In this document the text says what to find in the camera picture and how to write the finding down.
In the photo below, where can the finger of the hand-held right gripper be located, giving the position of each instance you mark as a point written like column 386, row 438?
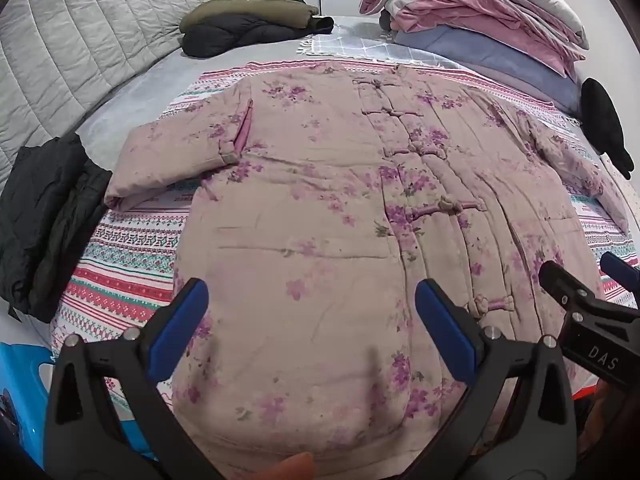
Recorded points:
column 620, row 270
column 562, row 280

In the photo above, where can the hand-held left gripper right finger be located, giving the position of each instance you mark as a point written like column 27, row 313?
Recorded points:
column 445, row 330

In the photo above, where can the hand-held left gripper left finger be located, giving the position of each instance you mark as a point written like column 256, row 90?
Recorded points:
column 180, row 327

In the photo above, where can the pink floral padded jacket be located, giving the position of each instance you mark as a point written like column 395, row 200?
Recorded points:
column 320, row 220

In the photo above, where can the person's right hand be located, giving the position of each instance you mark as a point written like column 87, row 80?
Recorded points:
column 612, row 420

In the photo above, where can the person's left hand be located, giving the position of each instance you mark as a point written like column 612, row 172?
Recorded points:
column 287, row 467

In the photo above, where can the striped patterned blanket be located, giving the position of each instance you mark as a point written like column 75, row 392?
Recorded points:
column 125, row 260

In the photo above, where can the black fuzzy cloth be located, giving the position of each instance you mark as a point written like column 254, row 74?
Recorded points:
column 605, row 120

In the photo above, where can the bright blue plastic object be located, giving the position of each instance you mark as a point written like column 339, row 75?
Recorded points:
column 30, row 395

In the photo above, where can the black crumpled jacket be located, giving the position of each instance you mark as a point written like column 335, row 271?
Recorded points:
column 45, row 225

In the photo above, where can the lilac blue folded blanket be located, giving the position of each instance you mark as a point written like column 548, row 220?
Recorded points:
column 490, row 60

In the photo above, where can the stack of folded quilts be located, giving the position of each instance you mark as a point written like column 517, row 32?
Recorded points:
column 480, row 15

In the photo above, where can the pale checked fringed cloth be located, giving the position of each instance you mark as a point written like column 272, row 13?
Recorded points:
column 360, row 45

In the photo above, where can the black puffer jacket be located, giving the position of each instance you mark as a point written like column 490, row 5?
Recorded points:
column 235, row 35

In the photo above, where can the grey quilted headboard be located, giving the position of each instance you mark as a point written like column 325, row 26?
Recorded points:
column 75, row 45

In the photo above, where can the olive green jacket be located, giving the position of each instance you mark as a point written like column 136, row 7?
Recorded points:
column 250, row 12

